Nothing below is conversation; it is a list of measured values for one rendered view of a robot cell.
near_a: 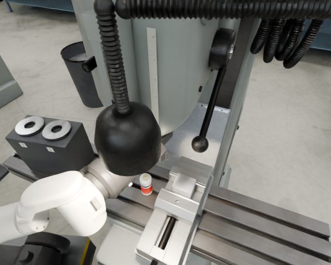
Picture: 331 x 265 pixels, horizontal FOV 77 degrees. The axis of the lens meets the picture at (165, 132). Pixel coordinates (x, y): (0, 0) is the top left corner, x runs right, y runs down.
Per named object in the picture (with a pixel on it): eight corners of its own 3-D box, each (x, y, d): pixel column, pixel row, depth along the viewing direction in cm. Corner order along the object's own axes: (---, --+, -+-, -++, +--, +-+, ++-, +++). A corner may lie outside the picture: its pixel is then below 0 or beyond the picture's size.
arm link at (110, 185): (114, 164, 39) (60, 211, 33) (133, 201, 45) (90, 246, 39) (84, 149, 46) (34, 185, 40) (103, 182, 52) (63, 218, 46)
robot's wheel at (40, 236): (35, 252, 109) (15, 240, 95) (40, 242, 113) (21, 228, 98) (72, 256, 108) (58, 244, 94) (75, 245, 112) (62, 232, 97)
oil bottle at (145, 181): (149, 197, 75) (147, 181, 67) (139, 193, 76) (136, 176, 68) (154, 187, 77) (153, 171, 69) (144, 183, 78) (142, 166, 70)
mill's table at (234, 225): (332, 315, 58) (350, 314, 53) (7, 172, 91) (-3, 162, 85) (323, 234, 73) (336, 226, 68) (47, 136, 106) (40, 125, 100)
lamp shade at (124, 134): (93, 176, 22) (74, 136, 18) (106, 128, 27) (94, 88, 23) (161, 176, 22) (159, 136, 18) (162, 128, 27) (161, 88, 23)
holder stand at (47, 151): (82, 179, 79) (63, 145, 65) (30, 170, 82) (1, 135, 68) (95, 154, 88) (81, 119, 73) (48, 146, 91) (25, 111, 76)
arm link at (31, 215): (75, 191, 34) (-3, 213, 34) (99, 223, 39) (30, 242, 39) (83, 164, 39) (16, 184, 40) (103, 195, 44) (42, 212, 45)
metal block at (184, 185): (189, 203, 65) (190, 193, 61) (171, 195, 67) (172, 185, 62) (194, 189, 68) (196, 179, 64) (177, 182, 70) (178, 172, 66)
